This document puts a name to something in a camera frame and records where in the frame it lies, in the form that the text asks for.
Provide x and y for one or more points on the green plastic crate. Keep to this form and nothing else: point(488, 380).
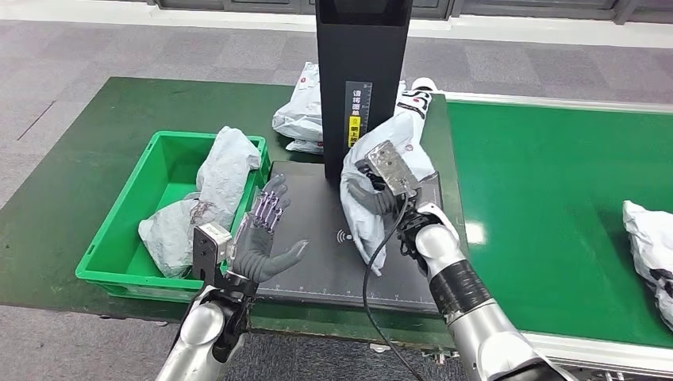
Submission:
point(131, 210)

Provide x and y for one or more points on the black inbound scanner machine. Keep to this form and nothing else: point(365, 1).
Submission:
point(363, 52)

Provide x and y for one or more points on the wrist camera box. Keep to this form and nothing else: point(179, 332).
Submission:
point(391, 168)
point(207, 252)

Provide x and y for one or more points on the grey parcel bag red print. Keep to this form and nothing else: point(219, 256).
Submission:
point(226, 163)

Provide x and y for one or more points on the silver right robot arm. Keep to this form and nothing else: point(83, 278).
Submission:
point(473, 326)

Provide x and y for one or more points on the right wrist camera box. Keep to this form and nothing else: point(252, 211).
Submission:
point(391, 168)

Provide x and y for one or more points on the white parcel bag black marks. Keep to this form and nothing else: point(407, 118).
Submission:
point(649, 242)

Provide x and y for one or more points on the grey parcel bag red dot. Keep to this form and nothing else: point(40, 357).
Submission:
point(302, 115)

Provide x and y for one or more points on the grey window frame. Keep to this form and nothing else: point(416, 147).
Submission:
point(526, 6)

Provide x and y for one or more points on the grey parcel bag red streak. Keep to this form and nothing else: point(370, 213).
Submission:
point(363, 231)

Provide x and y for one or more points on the pale conveyor side rail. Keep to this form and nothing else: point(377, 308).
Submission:
point(604, 355)
point(552, 101)

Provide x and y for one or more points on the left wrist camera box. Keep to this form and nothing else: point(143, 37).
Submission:
point(207, 252)

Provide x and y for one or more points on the yellow and grey ruler label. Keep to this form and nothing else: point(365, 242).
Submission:
point(358, 100)

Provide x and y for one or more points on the dark green table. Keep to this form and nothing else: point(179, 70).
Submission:
point(79, 131)

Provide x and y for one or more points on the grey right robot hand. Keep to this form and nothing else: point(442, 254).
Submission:
point(376, 202)

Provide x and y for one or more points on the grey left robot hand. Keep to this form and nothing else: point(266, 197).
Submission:
point(252, 252)

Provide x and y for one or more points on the white parcel bag black lettering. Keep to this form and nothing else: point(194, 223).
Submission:
point(418, 97)

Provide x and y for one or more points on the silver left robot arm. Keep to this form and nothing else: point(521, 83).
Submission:
point(200, 336)

